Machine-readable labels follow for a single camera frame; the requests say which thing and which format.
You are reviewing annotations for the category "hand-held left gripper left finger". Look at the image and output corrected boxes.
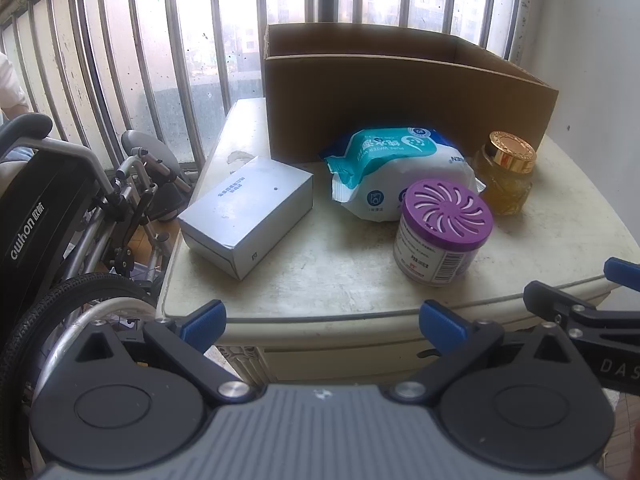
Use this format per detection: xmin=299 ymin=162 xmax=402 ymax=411
xmin=74 ymin=300 xmax=258 ymax=407

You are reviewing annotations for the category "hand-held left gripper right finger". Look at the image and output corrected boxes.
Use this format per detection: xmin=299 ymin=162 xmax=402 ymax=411
xmin=388 ymin=300 xmax=569 ymax=407

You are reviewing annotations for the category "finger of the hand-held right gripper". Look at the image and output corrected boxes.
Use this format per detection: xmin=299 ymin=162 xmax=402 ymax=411
xmin=523 ymin=280 xmax=607 ymax=337
xmin=604 ymin=257 xmax=640 ymax=287

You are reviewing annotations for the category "purple lid air freshener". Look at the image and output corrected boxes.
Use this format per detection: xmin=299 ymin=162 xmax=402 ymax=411
xmin=392 ymin=178 xmax=494 ymax=288

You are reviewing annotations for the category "white rectangular box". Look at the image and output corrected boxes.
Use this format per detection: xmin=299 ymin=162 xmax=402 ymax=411
xmin=177 ymin=156 xmax=315 ymax=281

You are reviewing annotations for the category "glass jar with gold lid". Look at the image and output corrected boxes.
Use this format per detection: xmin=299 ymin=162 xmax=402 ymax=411
xmin=472 ymin=131 xmax=538 ymax=217

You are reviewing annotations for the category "teal wet wipes pack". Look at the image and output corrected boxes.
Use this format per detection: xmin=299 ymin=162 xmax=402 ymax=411
xmin=324 ymin=126 xmax=487 ymax=222

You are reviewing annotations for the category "brown cardboard box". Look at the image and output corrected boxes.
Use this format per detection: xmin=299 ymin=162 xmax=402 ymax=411
xmin=262 ymin=22 xmax=560 ymax=163

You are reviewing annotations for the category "black folded wheelchair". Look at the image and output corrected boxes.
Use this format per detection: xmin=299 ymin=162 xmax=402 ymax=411
xmin=0 ymin=112 xmax=201 ymax=461

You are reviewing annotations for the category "barred window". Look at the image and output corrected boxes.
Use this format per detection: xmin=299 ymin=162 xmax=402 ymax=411
xmin=0 ymin=0 xmax=531 ymax=171

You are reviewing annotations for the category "white cloth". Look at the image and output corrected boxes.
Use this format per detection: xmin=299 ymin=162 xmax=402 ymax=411
xmin=0 ymin=52 xmax=31 ymax=121

